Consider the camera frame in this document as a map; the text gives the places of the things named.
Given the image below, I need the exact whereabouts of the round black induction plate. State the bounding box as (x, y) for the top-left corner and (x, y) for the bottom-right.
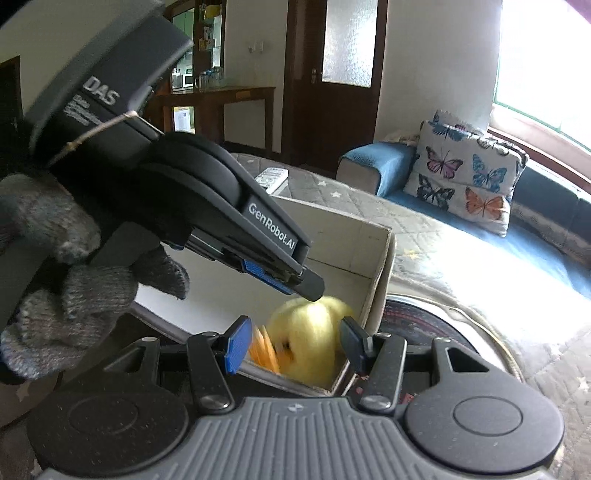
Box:
(380, 294), (525, 382)

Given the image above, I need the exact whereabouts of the white remote control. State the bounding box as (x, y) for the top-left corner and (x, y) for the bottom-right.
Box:
(256, 167), (288, 195)

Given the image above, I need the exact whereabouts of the white cardboard box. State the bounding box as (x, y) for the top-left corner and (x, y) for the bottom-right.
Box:
(131, 195), (398, 399)

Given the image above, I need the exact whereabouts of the dark wooden side table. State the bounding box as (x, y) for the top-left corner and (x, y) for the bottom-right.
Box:
(144, 86), (276, 156)

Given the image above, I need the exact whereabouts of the dark wooden door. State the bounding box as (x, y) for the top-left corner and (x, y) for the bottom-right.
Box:
(281, 0), (388, 176)

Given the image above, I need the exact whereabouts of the blue sofa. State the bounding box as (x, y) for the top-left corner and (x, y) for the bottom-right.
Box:
(337, 142), (590, 297)

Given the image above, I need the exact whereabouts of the yellow plush duck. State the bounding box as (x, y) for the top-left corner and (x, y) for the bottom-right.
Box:
(249, 296), (355, 390)

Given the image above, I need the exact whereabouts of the window with green frame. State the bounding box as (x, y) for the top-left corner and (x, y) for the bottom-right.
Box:
(494, 1), (590, 150)

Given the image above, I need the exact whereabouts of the grey quilted star table cover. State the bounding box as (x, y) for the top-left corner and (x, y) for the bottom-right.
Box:
(0, 151), (591, 480)

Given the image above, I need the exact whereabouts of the grey knitted glove hand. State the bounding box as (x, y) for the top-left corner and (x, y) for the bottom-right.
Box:
(1, 173), (190, 385)

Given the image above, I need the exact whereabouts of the butterfly print pillow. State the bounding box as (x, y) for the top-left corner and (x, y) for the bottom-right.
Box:
(404, 110), (529, 238)

